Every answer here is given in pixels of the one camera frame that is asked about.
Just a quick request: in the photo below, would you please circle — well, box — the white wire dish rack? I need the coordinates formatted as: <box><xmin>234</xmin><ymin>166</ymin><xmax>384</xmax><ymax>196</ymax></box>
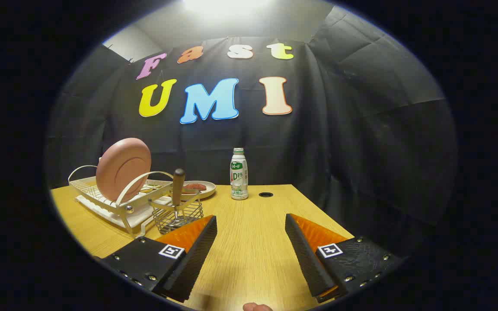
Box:
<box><xmin>68</xmin><ymin>164</ymin><xmax>176</xmax><ymax>238</ymax></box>

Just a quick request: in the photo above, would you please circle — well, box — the white ribbed drip tray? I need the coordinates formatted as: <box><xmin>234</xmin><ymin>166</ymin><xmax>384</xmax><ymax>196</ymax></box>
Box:
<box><xmin>76</xmin><ymin>195</ymin><xmax>172</xmax><ymax>229</ymax></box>

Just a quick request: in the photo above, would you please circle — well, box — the wooden-handled spoon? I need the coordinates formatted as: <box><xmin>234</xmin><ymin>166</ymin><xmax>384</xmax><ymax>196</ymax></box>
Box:
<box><xmin>171</xmin><ymin>168</ymin><xmax>186</xmax><ymax>225</ymax></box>

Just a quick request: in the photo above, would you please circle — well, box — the white drink bottle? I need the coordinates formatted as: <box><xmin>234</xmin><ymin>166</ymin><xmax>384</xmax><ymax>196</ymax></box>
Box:
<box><xmin>230</xmin><ymin>148</ymin><xmax>249</xmax><ymax>200</ymax></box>

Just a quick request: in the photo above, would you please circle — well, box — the ceiling light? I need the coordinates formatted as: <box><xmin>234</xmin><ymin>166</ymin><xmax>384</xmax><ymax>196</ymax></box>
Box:
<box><xmin>182</xmin><ymin>0</ymin><xmax>275</xmax><ymax>18</ymax></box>

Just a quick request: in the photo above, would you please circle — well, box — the pink plate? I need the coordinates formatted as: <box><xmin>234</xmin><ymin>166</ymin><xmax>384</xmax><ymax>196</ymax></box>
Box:
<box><xmin>96</xmin><ymin>138</ymin><xmax>152</xmax><ymax>203</ymax></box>

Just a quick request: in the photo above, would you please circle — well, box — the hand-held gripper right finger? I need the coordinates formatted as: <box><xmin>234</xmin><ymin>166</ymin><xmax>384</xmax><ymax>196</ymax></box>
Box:
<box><xmin>284</xmin><ymin>213</ymin><xmax>405</xmax><ymax>304</ymax></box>

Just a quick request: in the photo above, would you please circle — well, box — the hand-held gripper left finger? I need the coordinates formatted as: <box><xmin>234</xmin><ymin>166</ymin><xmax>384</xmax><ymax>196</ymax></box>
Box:
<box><xmin>100</xmin><ymin>215</ymin><xmax>218</xmax><ymax>303</ymax></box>

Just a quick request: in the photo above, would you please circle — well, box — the beige round plate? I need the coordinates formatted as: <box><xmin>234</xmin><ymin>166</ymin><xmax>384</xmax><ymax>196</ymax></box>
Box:
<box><xmin>180</xmin><ymin>181</ymin><xmax>216</xmax><ymax>200</ymax></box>

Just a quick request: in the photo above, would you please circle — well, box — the metal wire basket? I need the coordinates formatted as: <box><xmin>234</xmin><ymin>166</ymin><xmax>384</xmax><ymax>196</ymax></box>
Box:
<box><xmin>147</xmin><ymin>190</ymin><xmax>204</xmax><ymax>235</ymax></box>

